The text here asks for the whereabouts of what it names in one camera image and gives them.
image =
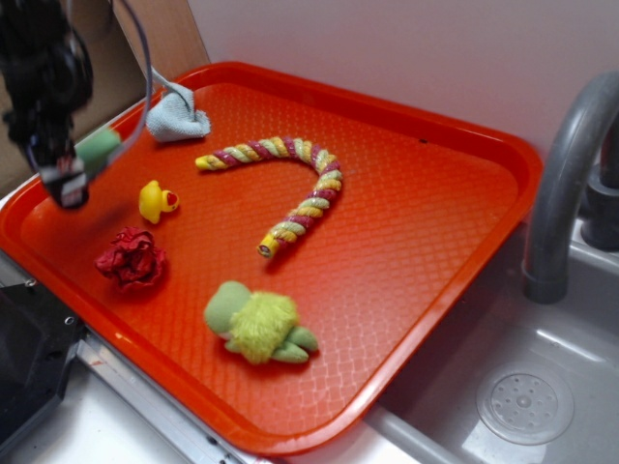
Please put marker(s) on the dark grey faucet handle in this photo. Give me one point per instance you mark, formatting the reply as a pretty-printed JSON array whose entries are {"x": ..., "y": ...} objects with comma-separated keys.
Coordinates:
[{"x": 600, "y": 228}]

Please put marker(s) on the crumpled red cloth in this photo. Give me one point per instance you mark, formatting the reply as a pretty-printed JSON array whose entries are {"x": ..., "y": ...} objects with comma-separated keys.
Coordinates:
[{"x": 132, "y": 261}]

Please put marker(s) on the black metal base block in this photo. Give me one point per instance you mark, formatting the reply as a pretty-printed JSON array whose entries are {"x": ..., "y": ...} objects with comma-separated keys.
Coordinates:
[{"x": 39, "y": 334}]

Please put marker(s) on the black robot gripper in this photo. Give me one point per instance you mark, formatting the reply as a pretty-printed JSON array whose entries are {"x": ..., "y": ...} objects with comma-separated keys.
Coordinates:
[{"x": 48, "y": 74}]

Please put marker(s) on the green rectangular block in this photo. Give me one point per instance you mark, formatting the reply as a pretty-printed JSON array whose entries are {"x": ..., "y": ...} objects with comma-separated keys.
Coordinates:
[{"x": 95, "y": 150}]

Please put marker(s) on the red plastic tray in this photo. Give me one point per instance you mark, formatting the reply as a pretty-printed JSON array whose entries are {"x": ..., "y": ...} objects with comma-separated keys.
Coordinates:
[{"x": 425, "y": 202}]

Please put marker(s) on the grey toy sink basin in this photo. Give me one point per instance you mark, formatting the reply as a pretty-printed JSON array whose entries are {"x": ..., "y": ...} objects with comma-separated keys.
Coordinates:
[{"x": 429, "y": 410}]

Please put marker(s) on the grey blue folded cloth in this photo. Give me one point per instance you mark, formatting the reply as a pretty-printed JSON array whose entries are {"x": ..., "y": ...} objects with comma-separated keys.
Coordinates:
[{"x": 175, "y": 117}]

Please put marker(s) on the brown cardboard panel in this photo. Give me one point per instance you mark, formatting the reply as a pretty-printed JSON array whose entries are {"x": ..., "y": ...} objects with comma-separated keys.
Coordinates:
[{"x": 125, "y": 40}]

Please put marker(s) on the round sink drain cover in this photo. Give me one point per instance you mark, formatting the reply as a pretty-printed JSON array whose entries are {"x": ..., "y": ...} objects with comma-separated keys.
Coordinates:
[{"x": 525, "y": 404}]

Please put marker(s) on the green plush turtle toy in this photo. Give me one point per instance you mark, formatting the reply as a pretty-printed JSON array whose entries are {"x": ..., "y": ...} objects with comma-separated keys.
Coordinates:
[{"x": 259, "y": 326}]

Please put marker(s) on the twisted multicolour rope toy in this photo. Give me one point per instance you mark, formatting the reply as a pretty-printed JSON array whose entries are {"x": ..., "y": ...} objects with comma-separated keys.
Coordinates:
[{"x": 306, "y": 214}]

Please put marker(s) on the grey toy faucet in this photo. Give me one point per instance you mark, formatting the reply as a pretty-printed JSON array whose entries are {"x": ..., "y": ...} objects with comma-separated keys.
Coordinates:
[{"x": 561, "y": 195}]

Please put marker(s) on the yellow rubber duck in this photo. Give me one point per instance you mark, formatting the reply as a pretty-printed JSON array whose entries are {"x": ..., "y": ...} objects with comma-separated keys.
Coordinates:
[{"x": 153, "y": 201}]

